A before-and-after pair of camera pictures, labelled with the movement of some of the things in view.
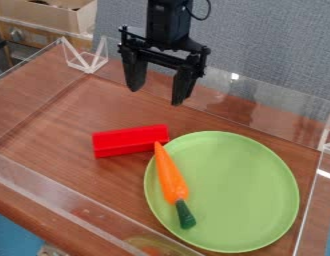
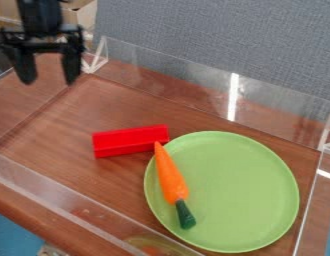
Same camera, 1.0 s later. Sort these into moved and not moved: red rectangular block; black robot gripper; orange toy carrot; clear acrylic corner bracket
Moved: black robot gripper
Not moved: orange toy carrot; red rectangular block; clear acrylic corner bracket
